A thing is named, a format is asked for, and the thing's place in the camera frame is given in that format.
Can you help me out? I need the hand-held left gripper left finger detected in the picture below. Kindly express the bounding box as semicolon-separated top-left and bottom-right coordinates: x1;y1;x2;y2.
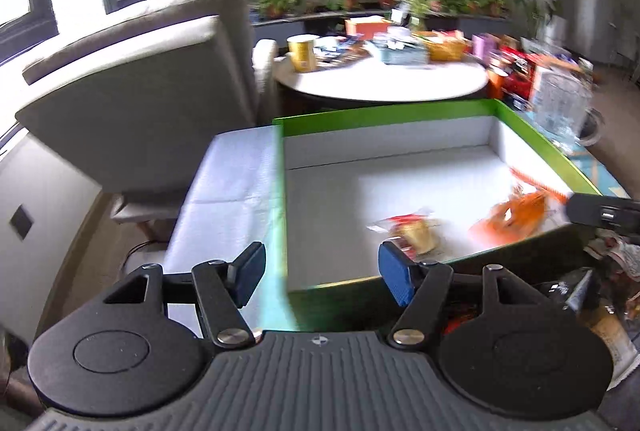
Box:
102;241;267;350

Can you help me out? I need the clear plastic container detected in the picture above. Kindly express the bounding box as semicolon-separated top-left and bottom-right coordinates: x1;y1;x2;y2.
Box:
529;65;594;148

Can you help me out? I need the green spider plant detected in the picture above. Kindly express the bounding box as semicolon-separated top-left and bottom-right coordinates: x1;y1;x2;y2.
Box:
399;0;437;32

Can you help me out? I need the tall leafy potted plant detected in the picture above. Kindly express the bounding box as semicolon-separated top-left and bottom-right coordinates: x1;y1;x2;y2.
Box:
510;0;562;38

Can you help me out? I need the green cardboard box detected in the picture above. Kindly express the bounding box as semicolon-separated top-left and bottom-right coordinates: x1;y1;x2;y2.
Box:
272;98;601;334

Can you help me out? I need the round white table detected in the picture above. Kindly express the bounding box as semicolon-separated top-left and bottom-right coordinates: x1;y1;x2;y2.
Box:
275;51;490;105

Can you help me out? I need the light blue basket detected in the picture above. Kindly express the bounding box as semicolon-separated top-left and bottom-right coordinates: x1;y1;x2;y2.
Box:
367;38;431;66

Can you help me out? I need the dark round bin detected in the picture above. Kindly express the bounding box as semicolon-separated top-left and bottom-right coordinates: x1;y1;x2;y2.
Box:
581;108;607;147

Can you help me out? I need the pile of snack packets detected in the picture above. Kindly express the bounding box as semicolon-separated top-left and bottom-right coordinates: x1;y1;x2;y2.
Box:
442;231;640;379

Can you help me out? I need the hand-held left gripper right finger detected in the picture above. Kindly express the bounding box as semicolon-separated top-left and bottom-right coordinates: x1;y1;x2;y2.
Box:
378;240;571;353

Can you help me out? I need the dark low cabinet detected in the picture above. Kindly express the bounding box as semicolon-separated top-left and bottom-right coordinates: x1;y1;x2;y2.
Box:
249;8;512;33

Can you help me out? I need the clear cake snack packet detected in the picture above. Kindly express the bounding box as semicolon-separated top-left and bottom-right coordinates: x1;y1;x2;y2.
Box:
367;208;444;260

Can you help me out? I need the heap of dark sachets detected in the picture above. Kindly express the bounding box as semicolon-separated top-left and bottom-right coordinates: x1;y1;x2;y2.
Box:
315;34;372;63

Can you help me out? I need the white chair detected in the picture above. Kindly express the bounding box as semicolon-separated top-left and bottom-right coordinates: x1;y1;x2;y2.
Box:
609;15;640;83

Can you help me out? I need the orange carton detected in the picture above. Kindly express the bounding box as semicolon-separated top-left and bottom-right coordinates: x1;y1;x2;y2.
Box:
345;17;392;38

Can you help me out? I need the yellow canister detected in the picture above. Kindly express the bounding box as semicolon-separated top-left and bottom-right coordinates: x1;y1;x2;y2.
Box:
286;34;319;73

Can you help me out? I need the beige armchair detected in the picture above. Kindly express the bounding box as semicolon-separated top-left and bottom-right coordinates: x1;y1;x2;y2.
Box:
15;0;278;243

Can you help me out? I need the stack of colourful cartons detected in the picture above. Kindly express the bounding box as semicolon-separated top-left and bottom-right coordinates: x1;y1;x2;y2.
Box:
472;32;596;112

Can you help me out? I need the dark wall socket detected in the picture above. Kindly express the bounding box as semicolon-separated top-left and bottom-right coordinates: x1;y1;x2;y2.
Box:
9;205;36;241

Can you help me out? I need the black cable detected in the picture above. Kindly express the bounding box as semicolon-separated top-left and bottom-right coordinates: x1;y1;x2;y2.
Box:
124;238;171;263

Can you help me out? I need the orange snack packet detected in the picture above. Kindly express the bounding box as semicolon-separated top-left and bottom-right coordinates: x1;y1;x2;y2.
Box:
470;190;549;245

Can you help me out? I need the yellow wicker basket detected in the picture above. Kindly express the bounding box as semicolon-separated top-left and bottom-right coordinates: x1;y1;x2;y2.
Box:
420;34;473;62

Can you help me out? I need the white floor appliance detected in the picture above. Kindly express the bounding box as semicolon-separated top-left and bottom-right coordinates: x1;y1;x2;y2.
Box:
545;15;569;48

